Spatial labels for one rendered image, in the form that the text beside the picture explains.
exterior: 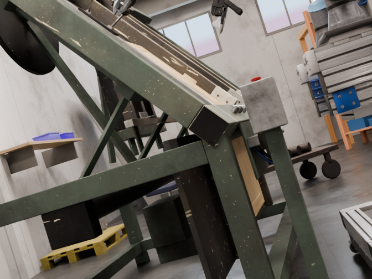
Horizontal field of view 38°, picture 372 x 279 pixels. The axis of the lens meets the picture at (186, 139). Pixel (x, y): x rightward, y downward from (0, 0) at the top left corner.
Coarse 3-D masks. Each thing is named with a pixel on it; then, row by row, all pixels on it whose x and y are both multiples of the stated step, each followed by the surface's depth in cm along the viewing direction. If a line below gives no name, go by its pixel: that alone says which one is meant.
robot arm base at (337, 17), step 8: (344, 0) 210; (352, 0) 211; (328, 8) 215; (336, 8) 212; (344, 8) 210; (352, 8) 210; (360, 8) 212; (328, 16) 216; (336, 16) 212; (344, 16) 209; (352, 16) 209; (360, 16) 209; (328, 24) 216; (336, 24) 211; (344, 24) 209
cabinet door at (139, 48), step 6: (138, 48) 262; (144, 54) 258; (150, 54) 272; (156, 60) 265; (162, 66) 257; (168, 66) 270; (174, 72) 268; (180, 78) 260; (186, 78) 272; (192, 84) 267; (198, 90) 260; (204, 96) 252; (210, 96) 266; (216, 102) 259
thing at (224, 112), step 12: (204, 108) 198; (216, 108) 209; (228, 108) 233; (204, 120) 198; (216, 120) 197; (228, 120) 199; (240, 120) 222; (204, 132) 198; (216, 132) 197; (240, 132) 250
